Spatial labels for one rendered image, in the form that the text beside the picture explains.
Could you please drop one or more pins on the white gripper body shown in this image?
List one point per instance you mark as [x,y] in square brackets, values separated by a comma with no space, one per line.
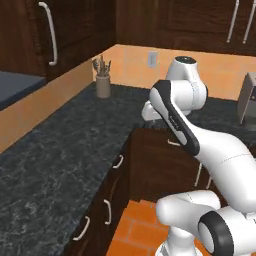
[150,112]

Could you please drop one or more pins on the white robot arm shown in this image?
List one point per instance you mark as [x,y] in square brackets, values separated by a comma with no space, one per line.
[216,150]

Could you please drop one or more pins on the beige utensil pot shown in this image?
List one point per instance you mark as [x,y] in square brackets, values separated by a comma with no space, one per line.
[103,86]

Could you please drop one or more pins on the dark wood base cupboard run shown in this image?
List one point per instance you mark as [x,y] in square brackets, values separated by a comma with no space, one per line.
[153,166]
[100,200]

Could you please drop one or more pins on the grey kitchen utensils bunch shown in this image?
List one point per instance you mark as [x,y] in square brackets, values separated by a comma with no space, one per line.
[102,67]

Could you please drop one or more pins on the silver toaster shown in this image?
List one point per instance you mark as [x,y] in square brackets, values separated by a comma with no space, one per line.
[248,100]

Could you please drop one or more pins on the dark grey flat appliance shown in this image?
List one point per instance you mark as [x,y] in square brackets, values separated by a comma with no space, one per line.
[16,87]

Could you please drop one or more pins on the grey wall socket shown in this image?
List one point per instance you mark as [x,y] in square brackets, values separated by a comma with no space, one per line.
[152,59]

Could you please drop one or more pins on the dark wood wall cupboard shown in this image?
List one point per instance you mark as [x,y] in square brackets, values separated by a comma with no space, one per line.
[186,23]
[23,33]

